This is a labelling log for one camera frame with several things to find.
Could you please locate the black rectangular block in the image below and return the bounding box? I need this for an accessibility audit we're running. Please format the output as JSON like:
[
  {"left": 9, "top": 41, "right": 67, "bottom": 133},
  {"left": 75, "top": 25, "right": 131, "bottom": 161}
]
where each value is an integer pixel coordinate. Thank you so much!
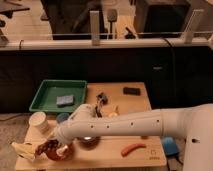
[{"left": 123, "top": 87, "right": 141, "bottom": 96}]

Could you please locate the green plastic tray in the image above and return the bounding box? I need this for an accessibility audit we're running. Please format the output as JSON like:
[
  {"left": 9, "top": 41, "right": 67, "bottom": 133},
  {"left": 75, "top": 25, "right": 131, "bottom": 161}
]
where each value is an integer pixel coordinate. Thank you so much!
[{"left": 29, "top": 80, "right": 87, "bottom": 113}]

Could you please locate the white paper cup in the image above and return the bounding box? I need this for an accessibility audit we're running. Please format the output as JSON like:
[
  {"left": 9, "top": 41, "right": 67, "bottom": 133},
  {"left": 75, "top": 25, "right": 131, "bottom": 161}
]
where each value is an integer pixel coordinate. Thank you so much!
[{"left": 29, "top": 112, "right": 49, "bottom": 133}]

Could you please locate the dark round bowl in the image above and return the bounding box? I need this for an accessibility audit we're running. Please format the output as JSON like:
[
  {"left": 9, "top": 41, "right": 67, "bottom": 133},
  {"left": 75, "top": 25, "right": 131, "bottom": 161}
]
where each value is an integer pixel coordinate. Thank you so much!
[{"left": 78, "top": 137, "right": 99, "bottom": 147}]

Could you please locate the blue sponge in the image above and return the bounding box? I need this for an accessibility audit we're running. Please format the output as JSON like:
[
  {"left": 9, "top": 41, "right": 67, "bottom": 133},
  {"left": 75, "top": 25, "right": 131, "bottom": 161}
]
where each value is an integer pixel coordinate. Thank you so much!
[{"left": 56, "top": 95, "right": 74, "bottom": 106}]

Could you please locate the dark small toy object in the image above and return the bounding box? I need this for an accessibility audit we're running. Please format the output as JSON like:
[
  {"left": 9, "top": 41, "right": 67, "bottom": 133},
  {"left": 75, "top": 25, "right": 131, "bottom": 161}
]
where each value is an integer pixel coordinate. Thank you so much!
[{"left": 95, "top": 92, "right": 108, "bottom": 117}]

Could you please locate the yellow banana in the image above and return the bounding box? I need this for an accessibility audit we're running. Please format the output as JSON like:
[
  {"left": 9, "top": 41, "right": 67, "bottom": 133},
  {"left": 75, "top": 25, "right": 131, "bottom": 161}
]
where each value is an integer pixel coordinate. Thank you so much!
[{"left": 11, "top": 142, "right": 35, "bottom": 161}]

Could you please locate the blue cup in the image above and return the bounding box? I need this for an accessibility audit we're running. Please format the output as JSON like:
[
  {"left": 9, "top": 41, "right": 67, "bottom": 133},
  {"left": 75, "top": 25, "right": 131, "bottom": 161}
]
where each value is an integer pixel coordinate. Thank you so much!
[{"left": 161, "top": 137, "right": 179, "bottom": 157}]

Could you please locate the red bowl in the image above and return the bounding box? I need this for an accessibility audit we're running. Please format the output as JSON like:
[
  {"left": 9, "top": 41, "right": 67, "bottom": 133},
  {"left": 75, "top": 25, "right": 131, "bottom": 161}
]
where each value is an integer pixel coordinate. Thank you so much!
[{"left": 45, "top": 143, "right": 74, "bottom": 161}]

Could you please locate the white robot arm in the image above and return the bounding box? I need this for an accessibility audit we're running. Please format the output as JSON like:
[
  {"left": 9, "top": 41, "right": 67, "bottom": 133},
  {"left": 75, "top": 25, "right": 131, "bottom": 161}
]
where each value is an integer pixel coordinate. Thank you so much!
[{"left": 54, "top": 104, "right": 213, "bottom": 171}]

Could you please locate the dark red grape bunch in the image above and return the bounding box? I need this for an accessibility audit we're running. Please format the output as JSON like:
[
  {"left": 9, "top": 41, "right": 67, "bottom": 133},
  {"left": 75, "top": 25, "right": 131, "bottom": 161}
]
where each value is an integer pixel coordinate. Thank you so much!
[{"left": 35, "top": 140, "right": 59, "bottom": 155}]

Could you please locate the red sausage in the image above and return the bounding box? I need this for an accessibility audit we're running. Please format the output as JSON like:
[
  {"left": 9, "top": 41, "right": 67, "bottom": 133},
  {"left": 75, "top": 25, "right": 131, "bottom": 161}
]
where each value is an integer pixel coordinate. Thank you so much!
[{"left": 121, "top": 143, "right": 146, "bottom": 157}]

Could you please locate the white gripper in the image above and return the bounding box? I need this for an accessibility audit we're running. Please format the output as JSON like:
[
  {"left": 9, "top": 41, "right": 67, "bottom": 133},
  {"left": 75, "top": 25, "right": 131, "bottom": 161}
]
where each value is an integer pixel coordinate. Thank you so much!
[{"left": 53, "top": 124, "right": 72, "bottom": 145}]

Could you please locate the yellow pear toy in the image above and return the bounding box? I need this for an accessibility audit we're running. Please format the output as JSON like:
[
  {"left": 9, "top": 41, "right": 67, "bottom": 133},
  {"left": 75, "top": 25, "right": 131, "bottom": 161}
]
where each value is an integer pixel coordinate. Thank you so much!
[{"left": 107, "top": 106, "right": 119, "bottom": 117}]

